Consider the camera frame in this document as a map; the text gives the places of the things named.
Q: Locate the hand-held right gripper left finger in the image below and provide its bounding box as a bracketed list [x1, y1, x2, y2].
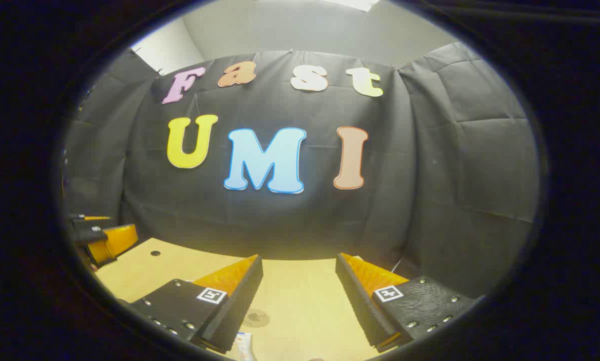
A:
[128, 254, 264, 353]

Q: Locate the black backdrop cloth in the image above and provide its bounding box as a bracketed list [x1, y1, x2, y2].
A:
[62, 43, 540, 299]

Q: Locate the round wooden coaster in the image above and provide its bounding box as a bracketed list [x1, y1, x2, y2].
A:
[242, 309, 270, 328]

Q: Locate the white toothpaste tube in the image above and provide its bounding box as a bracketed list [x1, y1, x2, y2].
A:
[232, 332, 256, 361]

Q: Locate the light wooden desktop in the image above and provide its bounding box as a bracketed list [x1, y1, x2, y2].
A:
[94, 238, 406, 361]

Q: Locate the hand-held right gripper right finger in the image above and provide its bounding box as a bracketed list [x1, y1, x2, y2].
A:
[335, 252, 477, 354]

